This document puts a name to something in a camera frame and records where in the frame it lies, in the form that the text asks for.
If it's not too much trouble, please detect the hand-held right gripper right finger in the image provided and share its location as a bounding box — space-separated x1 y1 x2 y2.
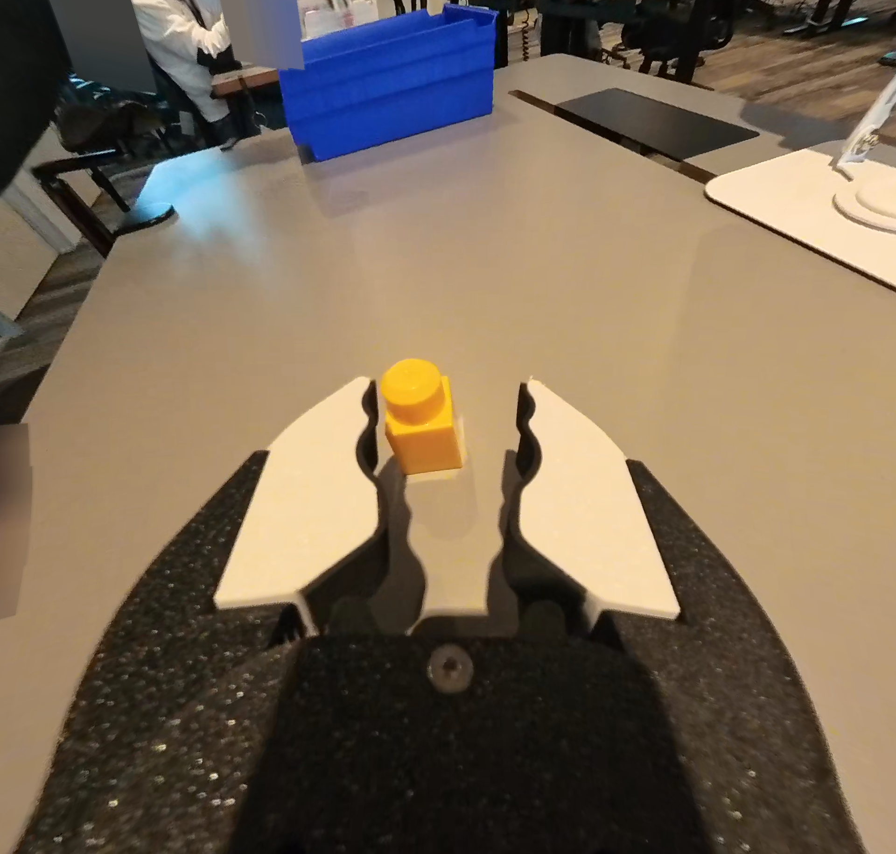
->
500 376 682 621

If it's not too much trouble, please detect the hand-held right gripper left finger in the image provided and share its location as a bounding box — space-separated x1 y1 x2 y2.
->
213 376 390 635

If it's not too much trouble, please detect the yellow single-stud mega block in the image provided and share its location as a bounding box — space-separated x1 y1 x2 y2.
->
380 358 469 477

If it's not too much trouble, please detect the blue plastic bin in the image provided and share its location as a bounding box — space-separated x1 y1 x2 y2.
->
279 3 500 163

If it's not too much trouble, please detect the white mat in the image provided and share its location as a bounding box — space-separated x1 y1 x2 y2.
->
705 141 896 289

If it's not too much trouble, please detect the black mat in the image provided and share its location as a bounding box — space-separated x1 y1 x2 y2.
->
555 88 761 163

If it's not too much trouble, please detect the black visitor chair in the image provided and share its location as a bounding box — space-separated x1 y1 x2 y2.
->
31 94 177 256

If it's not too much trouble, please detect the white stand base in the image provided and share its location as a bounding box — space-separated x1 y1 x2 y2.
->
832 75 896 233

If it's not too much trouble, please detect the clear plastic box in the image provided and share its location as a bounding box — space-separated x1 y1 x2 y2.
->
301 0 380 41

